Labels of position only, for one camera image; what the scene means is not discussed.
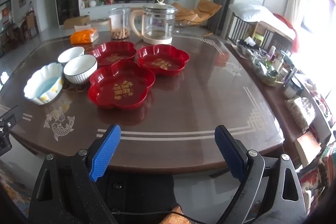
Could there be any glass kettle with cream handle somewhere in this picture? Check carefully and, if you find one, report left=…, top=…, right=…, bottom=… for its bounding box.
left=130, top=0, right=177, bottom=45

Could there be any patterned bag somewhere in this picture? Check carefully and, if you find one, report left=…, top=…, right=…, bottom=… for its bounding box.
left=286, top=97, right=317, bottom=134

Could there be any white pillow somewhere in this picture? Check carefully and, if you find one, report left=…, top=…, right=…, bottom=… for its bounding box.
left=228, top=3, right=275, bottom=22

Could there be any window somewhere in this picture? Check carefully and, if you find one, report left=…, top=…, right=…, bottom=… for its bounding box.
left=302, top=0, right=336, bottom=33

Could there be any white television cabinet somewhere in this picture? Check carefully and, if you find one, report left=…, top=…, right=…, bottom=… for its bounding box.
left=79, top=0, right=158, bottom=20

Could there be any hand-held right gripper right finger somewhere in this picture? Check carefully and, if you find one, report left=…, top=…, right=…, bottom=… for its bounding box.
left=214, top=125, right=307, bottom=224

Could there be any round wooden stool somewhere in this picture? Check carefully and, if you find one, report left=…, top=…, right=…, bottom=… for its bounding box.
left=89, top=19, right=111, bottom=28

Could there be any red flower-shaped plate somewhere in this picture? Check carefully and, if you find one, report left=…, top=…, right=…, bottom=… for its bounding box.
left=87, top=60, right=156, bottom=109
left=89, top=41, right=137, bottom=67
left=138, top=45, right=190, bottom=76

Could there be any white bowl with blue flowers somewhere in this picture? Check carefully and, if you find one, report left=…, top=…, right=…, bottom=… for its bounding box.
left=57, top=47, right=85, bottom=66

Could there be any orange lounge chair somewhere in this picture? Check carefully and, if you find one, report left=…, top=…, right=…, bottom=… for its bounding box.
left=172, top=0, right=222, bottom=29

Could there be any red cloth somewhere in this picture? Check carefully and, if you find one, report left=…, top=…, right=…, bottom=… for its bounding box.
left=273, top=13, right=301, bottom=52

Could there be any white ribbed black-rimmed bowl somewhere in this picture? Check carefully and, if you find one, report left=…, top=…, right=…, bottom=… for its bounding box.
left=63, top=55, right=98, bottom=84

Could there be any wire basket of cosmetic bottles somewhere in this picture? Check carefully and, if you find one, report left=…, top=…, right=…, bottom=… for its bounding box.
left=252, top=47, right=297, bottom=86

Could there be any clear plastic snack jar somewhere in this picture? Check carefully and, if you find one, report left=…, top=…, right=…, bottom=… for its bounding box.
left=108, top=7, right=131, bottom=40

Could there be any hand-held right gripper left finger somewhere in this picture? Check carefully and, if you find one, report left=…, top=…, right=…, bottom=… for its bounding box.
left=28, top=124, right=122, bottom=224

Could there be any cardboard box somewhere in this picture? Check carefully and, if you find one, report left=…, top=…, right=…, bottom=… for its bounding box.
left=64, top=15, right=90, bottom=29

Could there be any orange tissue pack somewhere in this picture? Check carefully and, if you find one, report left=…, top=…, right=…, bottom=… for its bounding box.
left=70, top=25, right=100, bottom=45

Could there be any brown wooden side table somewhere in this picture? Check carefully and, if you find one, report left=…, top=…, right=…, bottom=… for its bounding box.
left=226, top=42, right=305, bottom=161

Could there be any floral rug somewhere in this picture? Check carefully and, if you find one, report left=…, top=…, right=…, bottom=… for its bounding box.
left=0, top=158, right=32, bottom=219

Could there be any blue scalloped bowl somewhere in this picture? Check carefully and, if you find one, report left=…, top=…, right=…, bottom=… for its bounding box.
left=23, top=62, right=64, bottom=105

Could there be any glass jar with dark lid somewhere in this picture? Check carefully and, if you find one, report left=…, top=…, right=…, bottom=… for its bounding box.
left=283, top=77, right=302, bottom=100

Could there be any dark wooden bench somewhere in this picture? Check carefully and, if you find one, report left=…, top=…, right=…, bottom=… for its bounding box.
left=227, top=10, right=297, bottom=51

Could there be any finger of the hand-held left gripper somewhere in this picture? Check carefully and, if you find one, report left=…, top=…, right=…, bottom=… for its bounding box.
left=0, top=105, right=19, bottom=135

